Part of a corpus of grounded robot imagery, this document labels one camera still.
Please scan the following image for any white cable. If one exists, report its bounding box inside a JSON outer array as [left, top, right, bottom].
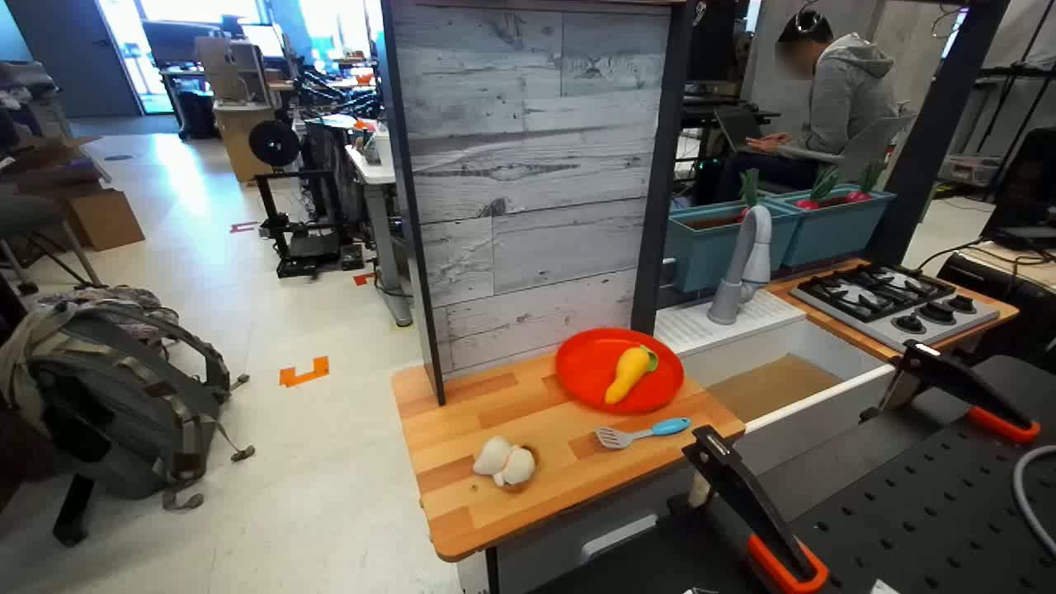
[[1009, 442, 1056, 555]]

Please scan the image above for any black wheeled equipment stand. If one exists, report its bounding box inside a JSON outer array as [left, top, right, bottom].
[[246, 112, 369, 279]]

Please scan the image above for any blue plastic bin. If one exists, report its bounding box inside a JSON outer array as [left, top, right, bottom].
[[770, 187, 897, 273], [662, 193, 801, 297]]

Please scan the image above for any white toy sink unit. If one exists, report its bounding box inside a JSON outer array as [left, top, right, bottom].
[[653, 288, 899, 440]]

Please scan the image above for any toy stove with black burners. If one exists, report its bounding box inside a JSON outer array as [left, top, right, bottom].
[[766, 256, 1023, 366]]

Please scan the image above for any brown cardboard box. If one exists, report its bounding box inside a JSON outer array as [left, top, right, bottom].
[[62, 184, 148, 253]]

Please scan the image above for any grey backpack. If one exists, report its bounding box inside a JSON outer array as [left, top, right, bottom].
[[0, 279, 256, 522]]

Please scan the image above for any white plush toy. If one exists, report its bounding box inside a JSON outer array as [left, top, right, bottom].
[[467, 433, 541, 492]]

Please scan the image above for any grey spatula with blue handle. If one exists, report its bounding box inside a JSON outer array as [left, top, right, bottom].
[[592, 412, 695, 454]]

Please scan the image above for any dark diagonal frame post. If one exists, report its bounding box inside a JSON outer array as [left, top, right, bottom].
[[865, 0, 1009, 266]]

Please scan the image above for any red plastic bowl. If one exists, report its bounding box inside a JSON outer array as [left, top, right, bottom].
[[550, 325, 690, 418]]

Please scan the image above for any black clamp with orange tip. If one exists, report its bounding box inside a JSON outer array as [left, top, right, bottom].
[[678, 426, 836, 594], [874, 339, 1046, 448]]

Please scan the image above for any grey lab desk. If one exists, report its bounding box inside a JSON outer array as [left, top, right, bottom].
[[342, 137, 419, 330]]

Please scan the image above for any grey table drawer front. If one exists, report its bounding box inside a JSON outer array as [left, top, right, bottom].
[[455, 465, 706, 594]]

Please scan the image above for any seated person in grey hoodie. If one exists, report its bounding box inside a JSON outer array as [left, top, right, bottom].
[[728, 6, 906, 197]]

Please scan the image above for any grey toy faucet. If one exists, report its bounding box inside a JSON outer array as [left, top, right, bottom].
[[706, 201, 778, 330]]

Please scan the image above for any grey wood plank backdrop panel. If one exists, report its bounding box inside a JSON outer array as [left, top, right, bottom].
[[380, 0, 695, 408]]

